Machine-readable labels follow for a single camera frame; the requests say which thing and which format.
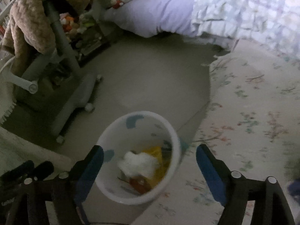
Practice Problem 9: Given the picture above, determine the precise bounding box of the floral bed sheet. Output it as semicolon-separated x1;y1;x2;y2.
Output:
135;41;299;224

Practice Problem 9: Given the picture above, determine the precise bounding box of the grey office chair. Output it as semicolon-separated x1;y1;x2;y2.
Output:
1;1;102;145

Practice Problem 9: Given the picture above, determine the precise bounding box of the brown fleece blanket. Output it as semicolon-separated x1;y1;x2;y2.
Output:
1;0;90;76

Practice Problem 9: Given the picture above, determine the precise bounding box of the yellow wrapper in bin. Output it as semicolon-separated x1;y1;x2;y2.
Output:
142;146;172;189

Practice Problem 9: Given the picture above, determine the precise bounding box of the plaid folded quilt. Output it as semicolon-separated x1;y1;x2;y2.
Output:
191;0;299;58

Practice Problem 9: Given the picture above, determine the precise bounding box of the lavender bed mattress sheet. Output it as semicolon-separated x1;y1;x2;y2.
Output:
104;0;197;38

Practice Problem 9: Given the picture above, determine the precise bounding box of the white tissue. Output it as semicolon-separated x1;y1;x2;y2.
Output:
117;151;155;178

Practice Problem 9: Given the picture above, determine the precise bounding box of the white plastic trash bin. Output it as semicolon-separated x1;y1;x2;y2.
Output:
96;111;182;205

